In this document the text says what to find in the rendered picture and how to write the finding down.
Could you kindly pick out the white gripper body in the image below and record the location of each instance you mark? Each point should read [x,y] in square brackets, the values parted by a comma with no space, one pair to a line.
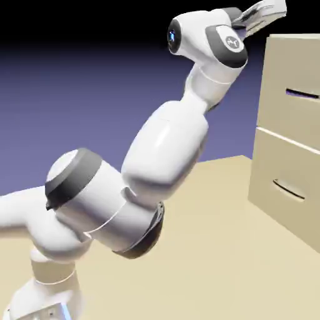
[265,13]

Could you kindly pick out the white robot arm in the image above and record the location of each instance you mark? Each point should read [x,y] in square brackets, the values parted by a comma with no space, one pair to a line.
[165,147]

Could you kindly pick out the beige cabinet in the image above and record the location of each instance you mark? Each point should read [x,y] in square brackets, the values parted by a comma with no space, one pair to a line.
[292,62]

